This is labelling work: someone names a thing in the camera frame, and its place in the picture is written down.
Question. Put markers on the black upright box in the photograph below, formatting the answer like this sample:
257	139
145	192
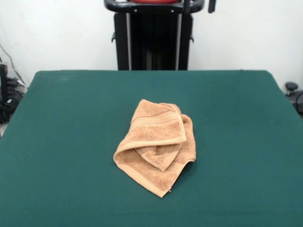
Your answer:
3	82

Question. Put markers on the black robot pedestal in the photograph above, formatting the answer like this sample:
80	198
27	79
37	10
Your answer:
154	35

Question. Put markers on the dark green table cloth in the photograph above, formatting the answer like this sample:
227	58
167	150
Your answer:
59	142

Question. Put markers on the tan terry towel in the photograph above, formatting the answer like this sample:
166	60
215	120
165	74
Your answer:
151	127

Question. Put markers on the grey chair base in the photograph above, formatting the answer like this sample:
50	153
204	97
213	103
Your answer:
293	94

